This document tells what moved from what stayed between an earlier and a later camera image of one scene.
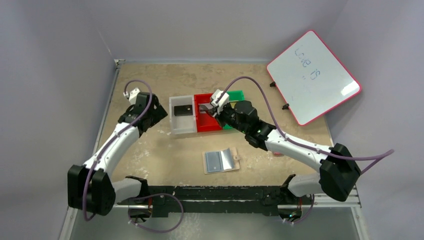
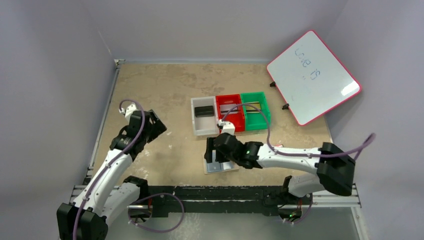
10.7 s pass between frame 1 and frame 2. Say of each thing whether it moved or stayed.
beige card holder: stayed
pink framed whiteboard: stayed
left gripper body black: moved
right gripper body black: moved
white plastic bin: moved
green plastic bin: moved
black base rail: stayed
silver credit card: moved
